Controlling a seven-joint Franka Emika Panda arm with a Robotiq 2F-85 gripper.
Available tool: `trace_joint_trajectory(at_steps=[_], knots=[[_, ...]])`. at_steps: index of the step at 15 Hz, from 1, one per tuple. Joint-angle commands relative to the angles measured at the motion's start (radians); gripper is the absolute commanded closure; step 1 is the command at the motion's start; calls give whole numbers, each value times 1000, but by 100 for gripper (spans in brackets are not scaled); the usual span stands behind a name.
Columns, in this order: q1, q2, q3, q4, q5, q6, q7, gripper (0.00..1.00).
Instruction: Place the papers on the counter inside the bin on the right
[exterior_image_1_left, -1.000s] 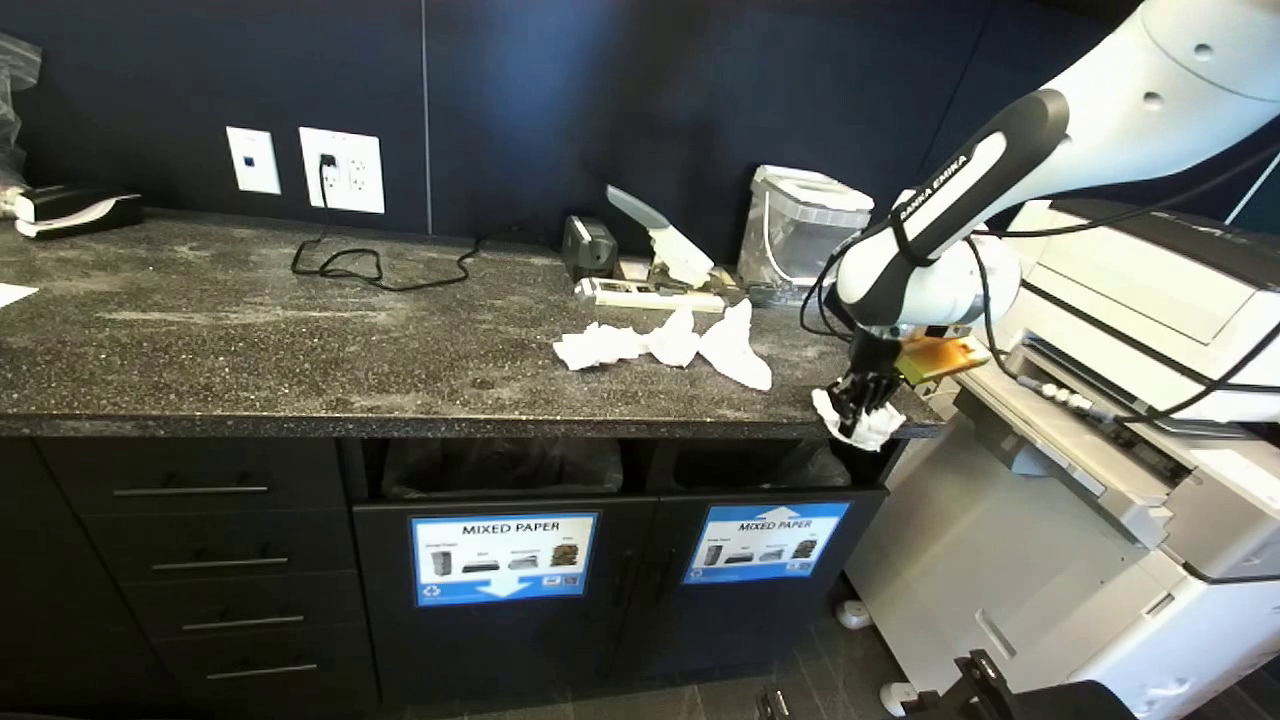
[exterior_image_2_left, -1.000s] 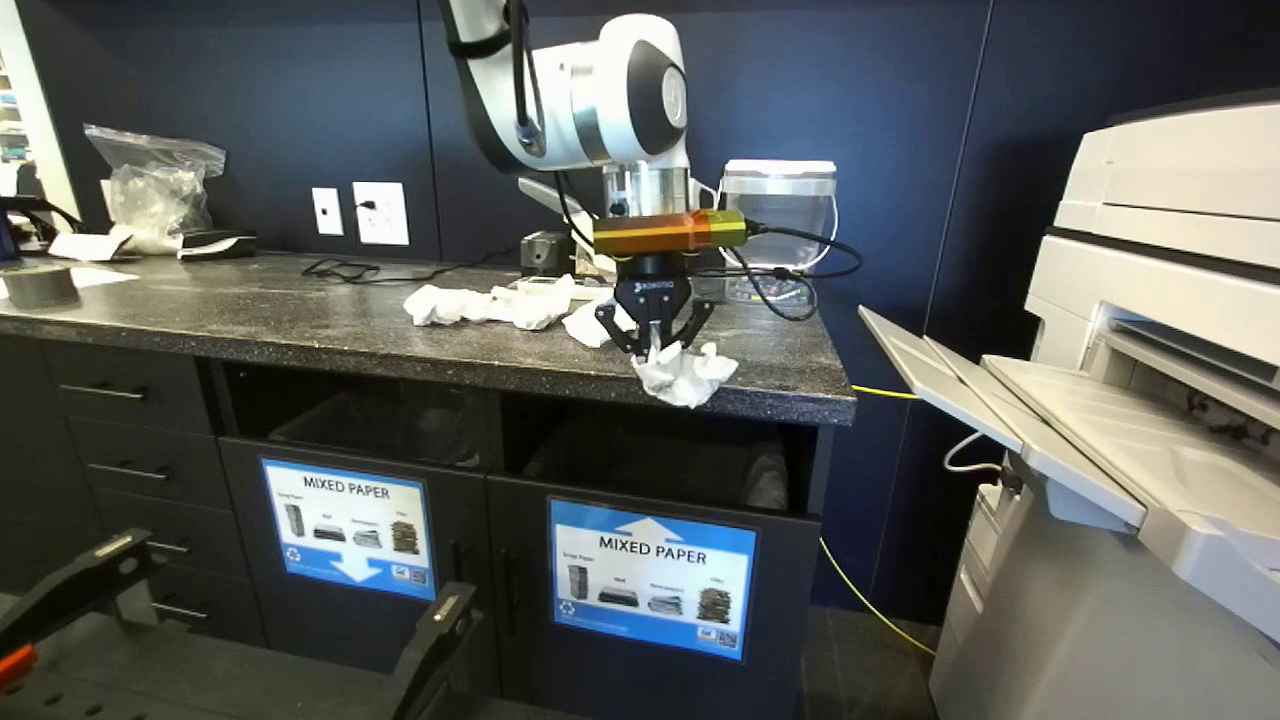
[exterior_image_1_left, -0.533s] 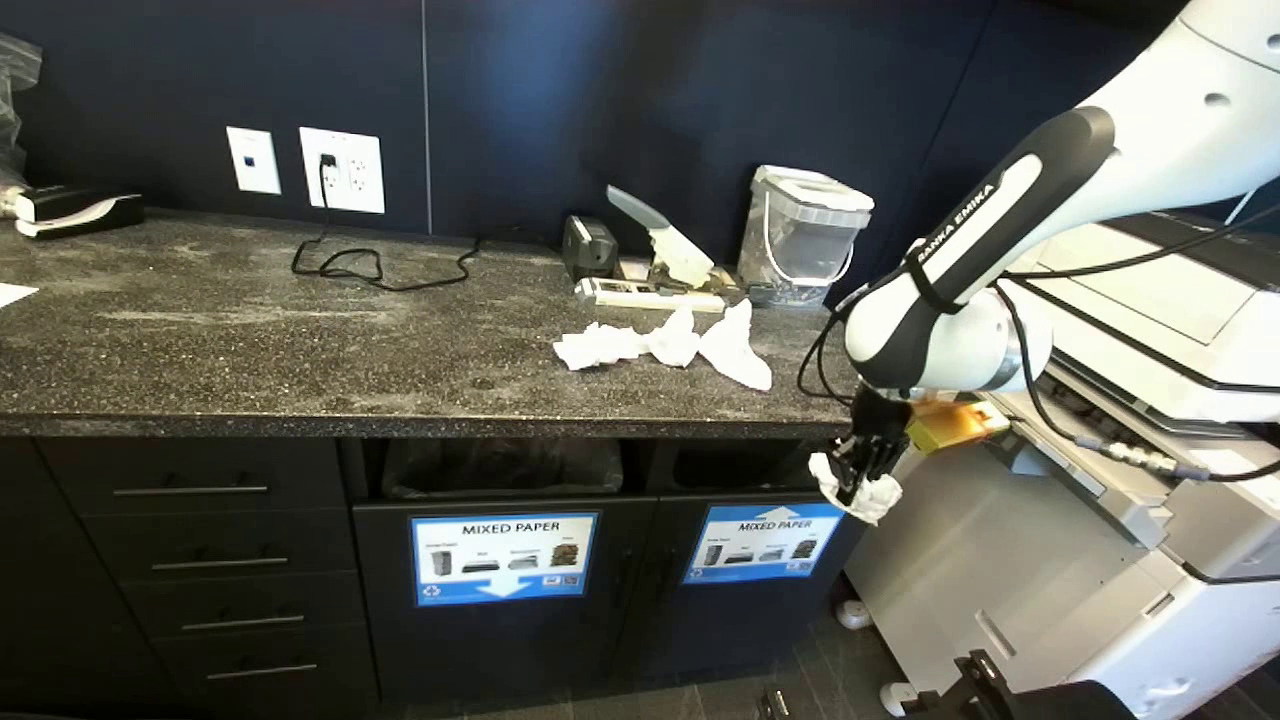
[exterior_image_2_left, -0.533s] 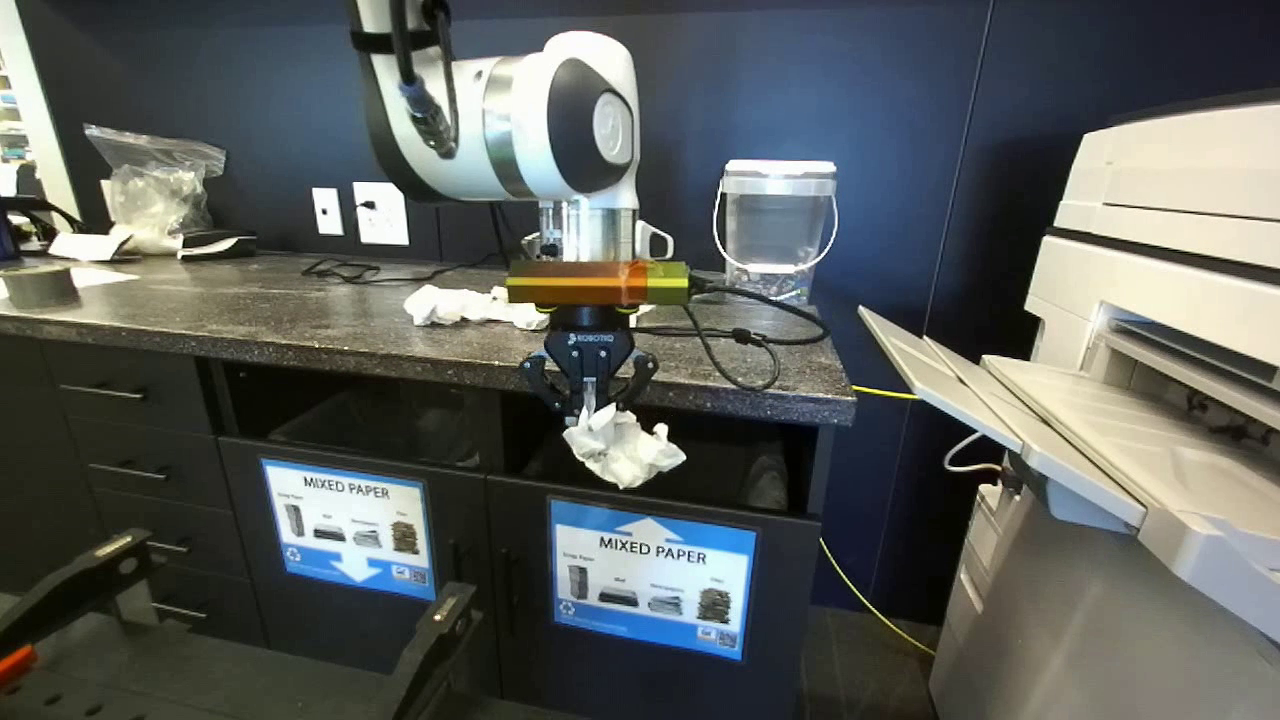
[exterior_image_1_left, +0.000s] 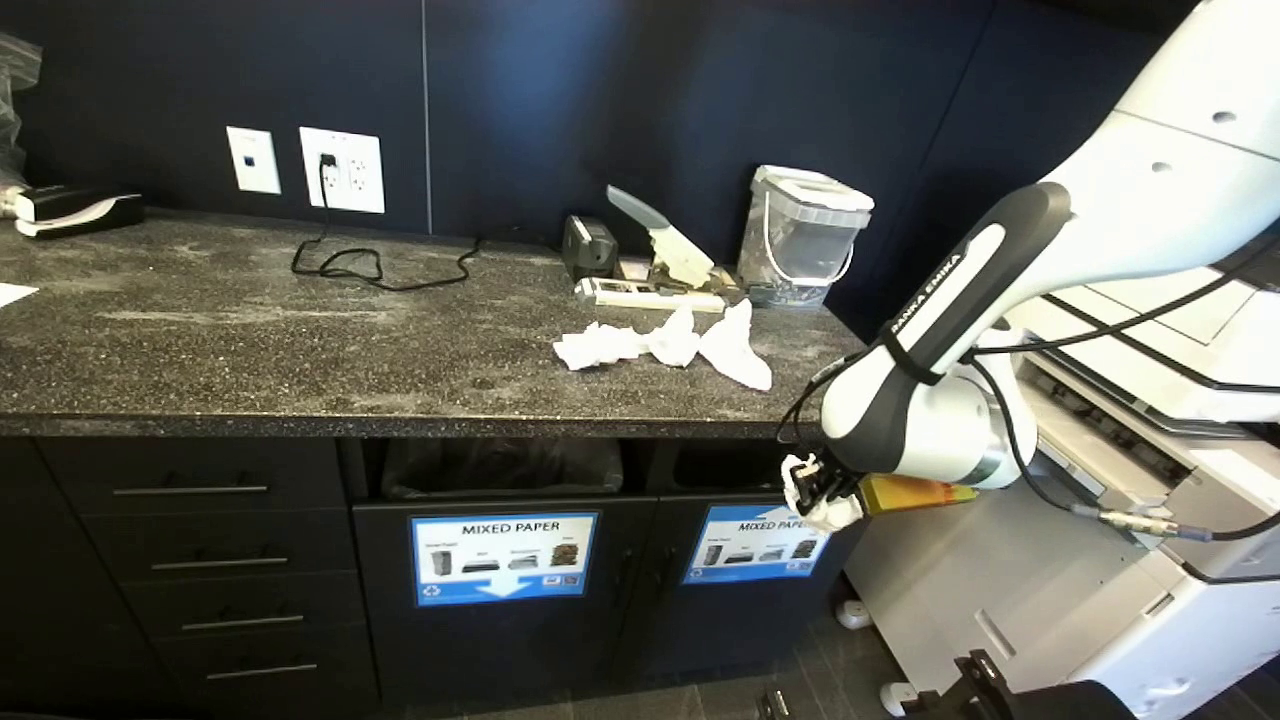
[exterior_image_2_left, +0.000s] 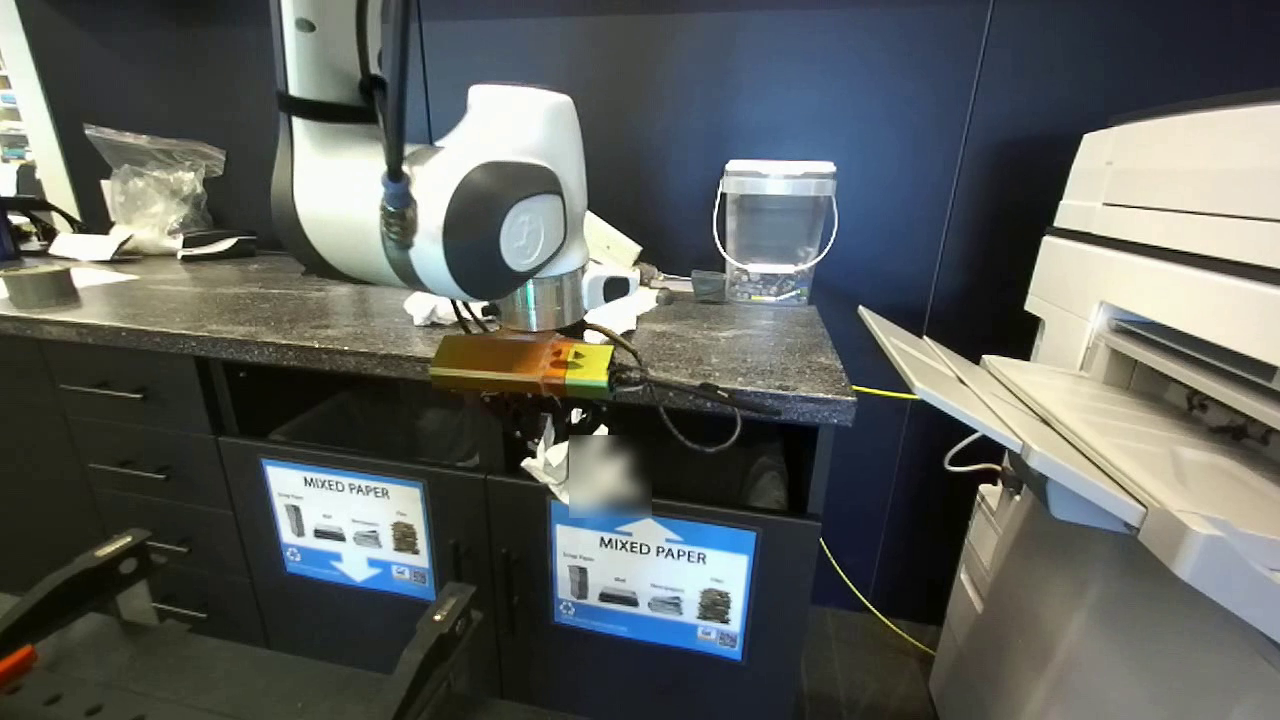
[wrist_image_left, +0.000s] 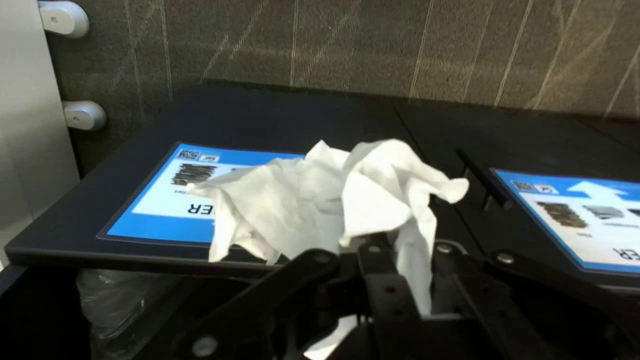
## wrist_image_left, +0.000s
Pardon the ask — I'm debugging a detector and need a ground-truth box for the bin panel with down-arrow sign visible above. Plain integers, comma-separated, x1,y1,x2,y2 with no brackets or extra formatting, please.
393,97,640,296

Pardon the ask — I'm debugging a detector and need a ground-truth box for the black recycling bin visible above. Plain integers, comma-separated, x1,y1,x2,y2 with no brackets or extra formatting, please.
7,77,429,271

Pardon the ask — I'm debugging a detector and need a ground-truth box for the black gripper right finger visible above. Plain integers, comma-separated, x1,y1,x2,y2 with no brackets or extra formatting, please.
432,235,640,360

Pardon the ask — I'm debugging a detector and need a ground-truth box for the paper with handwriting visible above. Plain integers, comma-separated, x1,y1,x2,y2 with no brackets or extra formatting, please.
338,137,472,315

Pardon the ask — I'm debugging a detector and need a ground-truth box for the large white office printer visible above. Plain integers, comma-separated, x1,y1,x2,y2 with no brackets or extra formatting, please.
0,0,83,268

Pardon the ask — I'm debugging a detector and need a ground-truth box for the grey plastic bin liner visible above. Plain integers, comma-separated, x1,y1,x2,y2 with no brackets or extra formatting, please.
74,265,203,360

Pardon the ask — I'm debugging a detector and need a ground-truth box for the mixed paper sign arrow up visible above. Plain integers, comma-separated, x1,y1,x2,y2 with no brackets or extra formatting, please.
97,140,309,248

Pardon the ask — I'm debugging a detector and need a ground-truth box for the mixed paper sign arrow down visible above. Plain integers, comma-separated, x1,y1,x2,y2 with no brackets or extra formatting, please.
489,166,640,276

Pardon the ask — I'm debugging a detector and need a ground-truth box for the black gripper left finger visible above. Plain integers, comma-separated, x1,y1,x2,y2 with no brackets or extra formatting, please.
137,238,429,360

